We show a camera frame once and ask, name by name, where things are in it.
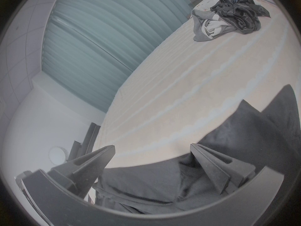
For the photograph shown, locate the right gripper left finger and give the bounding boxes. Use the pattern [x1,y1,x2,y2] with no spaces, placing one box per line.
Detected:
[50,145,116,194]

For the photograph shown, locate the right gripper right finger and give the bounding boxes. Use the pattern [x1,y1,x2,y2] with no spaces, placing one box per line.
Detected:
[190,143,255,195]

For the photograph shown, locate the black T-shirt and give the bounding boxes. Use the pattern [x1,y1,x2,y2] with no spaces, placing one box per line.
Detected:
[93,84,301,215]

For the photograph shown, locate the bed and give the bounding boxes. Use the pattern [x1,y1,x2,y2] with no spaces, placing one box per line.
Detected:
[88,0,301,204]

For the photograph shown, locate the pile of clothes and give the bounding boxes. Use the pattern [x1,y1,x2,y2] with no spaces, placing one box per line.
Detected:
[190,0,271,42]

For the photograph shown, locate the dark chest of drawers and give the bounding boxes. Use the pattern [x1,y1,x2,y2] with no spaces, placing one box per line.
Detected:
[67,122,100,162]

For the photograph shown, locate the round white-framed mirror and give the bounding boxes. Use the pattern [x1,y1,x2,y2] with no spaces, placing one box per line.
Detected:
[48,146,67,165]

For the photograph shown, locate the blue-green curtain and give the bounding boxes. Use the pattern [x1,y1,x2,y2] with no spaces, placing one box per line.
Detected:
[41,0,192,113]

